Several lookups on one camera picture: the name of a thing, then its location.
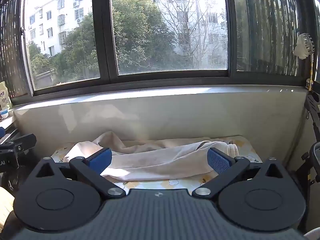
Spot dark washing machine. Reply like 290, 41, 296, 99
0, 165, 38, 200

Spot cream ribbed pants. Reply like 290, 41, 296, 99
65, 131, 240, 182

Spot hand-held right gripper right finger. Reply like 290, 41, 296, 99
192, 147, 287, 197

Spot dark framed window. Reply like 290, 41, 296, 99
21, 0, 307, 98

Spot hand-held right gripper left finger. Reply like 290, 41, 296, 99
32, 147, 126, 197

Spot beige upholstered chair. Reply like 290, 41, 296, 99
0, 186, 17, 233

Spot floral checkered tablecloth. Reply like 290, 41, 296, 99
51, 135, 262, 198

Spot black exercise bike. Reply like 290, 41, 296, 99
300, 79, 320, 233

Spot white duster with pole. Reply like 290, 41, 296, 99
293, 32, 316, 92

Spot white detergent pouch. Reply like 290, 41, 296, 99
0, 81, 12, 110

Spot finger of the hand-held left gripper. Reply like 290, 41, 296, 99
0, 133, 37, 153
0, 126, 18, 143

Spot dark lattice window screen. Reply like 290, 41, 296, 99
0, 0, 29, 98
235, 0, 300, 77

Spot white countertop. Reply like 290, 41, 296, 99
0, 110, 16, 130

